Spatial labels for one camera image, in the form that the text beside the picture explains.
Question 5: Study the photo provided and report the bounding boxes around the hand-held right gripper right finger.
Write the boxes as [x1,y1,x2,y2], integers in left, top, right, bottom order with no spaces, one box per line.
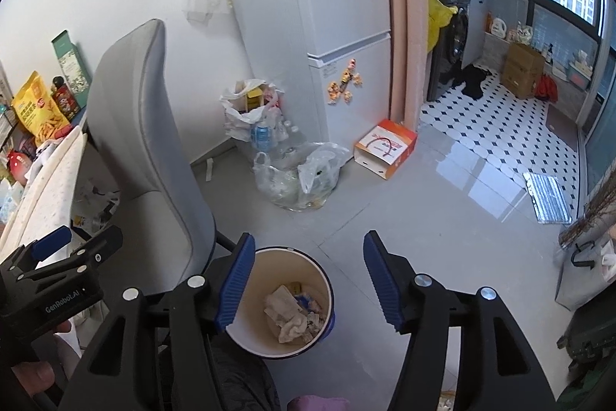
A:
[363,229,559,411]

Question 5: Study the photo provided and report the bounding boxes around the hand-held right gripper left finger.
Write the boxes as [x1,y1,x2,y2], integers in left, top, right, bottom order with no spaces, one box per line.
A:
[58,232,256,411]

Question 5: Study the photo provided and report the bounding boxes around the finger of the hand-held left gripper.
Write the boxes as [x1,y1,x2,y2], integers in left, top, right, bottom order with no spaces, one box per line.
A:
[0,225,73,278]
[66,225,124,271]

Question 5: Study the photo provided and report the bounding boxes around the white bin with blue rim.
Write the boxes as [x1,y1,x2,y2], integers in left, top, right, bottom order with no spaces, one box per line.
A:
[224,247,336,361]

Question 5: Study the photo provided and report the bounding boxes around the white tissue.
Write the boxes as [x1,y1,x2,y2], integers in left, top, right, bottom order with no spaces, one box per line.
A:
[276,312,311,344]

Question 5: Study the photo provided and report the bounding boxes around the person's left hand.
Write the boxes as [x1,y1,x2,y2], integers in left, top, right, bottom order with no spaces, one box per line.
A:
[12,362,57,398]

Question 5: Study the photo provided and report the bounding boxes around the red and white vase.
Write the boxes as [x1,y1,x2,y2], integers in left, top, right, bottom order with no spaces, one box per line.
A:
[7,149,33,181]

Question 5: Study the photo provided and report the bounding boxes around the grey chair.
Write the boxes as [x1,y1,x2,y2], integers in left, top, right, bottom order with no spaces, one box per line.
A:
[85,18,218,292]

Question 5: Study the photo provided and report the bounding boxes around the clear plastic bag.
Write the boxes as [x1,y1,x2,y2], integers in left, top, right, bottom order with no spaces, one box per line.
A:
[252,141,352,213]

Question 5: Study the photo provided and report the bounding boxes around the yellow snack bag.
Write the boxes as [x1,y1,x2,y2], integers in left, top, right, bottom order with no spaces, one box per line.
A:
[10,70,71,140]

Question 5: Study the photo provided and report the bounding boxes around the orange and white carton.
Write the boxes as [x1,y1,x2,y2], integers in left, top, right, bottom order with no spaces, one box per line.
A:
[353,119,419,181]

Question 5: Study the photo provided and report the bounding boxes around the white plastic bag with bottles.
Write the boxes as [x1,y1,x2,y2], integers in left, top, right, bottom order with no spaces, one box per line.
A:
[220,78,286,143]

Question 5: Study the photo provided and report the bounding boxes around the tall green box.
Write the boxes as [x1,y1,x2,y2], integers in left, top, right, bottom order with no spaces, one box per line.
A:
[51,29,92,97]

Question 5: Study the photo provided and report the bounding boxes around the silver foil mat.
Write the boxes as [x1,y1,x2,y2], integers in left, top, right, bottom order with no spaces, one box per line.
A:
[522,171,574,225]

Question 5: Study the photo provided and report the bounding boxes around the yellow figurine magnet cluster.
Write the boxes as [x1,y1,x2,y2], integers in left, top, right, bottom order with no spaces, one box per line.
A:
[326,59,365,106]

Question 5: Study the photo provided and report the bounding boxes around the black cloth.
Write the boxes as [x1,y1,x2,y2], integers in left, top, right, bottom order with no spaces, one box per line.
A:
[437,64,492,100]

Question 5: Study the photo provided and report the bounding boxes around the black washing machine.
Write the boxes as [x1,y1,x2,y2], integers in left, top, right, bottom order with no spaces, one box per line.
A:
[427,0,471,102]

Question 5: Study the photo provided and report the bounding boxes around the large brown cardboard box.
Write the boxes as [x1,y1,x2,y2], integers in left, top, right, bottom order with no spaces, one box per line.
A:
[499,42,546,100]

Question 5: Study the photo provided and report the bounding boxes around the red bag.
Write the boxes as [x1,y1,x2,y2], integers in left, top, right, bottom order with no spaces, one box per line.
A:
[534,73,560,102]

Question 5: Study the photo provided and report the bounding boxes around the white refrigerator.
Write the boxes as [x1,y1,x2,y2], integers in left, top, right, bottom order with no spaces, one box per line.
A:
[230,0,394,153]

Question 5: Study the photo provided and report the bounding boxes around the yellow plastic bag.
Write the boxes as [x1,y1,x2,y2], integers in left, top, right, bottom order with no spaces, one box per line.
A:
[427,0,459,54]

